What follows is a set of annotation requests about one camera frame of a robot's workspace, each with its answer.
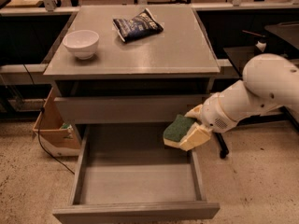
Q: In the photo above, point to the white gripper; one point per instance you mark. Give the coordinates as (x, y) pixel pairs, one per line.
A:
(214, 116)

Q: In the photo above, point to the green and yellow sponge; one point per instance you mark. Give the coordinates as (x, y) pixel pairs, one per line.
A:
(177, 130)

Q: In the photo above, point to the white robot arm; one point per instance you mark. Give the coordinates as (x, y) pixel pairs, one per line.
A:
(268, 82)

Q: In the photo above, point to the closed grey top drawer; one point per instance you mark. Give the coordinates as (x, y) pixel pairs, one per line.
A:
(126, 109)

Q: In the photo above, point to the grey drawer cabinet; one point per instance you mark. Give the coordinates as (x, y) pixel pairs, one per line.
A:
(177, 61)

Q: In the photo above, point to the open grey middle drawer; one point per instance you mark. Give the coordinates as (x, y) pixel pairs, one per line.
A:
(125, 174)

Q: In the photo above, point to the black tray shelf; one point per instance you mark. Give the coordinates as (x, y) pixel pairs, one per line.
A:
(239, 56)

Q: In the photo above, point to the black rolling stand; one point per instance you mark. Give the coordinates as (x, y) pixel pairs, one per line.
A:
(284, 114)

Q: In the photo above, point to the dark blue chip bag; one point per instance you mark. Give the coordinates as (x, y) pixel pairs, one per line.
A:
(140, 26)

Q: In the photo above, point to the cardboard box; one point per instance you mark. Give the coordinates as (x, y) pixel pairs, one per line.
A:
(56, 136)

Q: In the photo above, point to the white ceramic bowl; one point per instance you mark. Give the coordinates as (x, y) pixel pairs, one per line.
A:
(82, 44)

